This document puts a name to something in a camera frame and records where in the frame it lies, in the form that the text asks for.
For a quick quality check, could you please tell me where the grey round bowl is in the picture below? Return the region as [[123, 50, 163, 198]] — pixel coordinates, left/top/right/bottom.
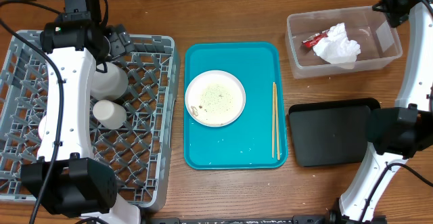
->
[[90, 63, 129, 101]]

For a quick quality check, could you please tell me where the white paper cup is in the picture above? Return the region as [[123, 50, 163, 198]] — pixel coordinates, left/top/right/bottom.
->
[[93, 100, 127, 130]]

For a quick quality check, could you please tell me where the large white plate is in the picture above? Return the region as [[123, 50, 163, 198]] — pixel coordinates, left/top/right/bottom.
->
[[185, 70, 246, 127]]

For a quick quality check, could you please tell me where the small white round plate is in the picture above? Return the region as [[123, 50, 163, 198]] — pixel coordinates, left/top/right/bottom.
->
[[38, 116, 46, 139]]

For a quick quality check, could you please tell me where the red sauce packet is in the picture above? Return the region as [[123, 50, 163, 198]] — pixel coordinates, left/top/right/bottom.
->
[[302, 30, 328, 49]]

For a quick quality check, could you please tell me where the white napkin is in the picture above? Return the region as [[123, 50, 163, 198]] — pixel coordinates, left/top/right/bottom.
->
[[313, 22, 361, 69]]

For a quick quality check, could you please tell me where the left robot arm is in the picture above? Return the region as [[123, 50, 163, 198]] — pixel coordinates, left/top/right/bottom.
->
[[21, 0, 141, 223]]

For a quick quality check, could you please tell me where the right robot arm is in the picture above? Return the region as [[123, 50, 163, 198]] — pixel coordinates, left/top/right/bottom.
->
[[325, 0, 432, 223]]

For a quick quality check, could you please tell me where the clear plastic waste bin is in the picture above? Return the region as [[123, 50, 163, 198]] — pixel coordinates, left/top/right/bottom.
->
[[286, 6, 403, 79]]

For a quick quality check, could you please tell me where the grey plastic dish rack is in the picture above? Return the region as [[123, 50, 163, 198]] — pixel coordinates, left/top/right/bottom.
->
[[1, 30, 180, 211]]

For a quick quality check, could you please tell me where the teal plastic serving tray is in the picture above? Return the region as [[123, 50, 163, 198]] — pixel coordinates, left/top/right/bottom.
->
[[183, 42, 288, 170]]

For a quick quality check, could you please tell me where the black plastic tray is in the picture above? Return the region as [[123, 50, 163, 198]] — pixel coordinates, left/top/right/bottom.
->
[[288, 98, 380, 167]]

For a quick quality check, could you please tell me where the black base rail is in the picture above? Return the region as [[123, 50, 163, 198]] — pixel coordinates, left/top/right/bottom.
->
[[145, 214, 386, 224]]

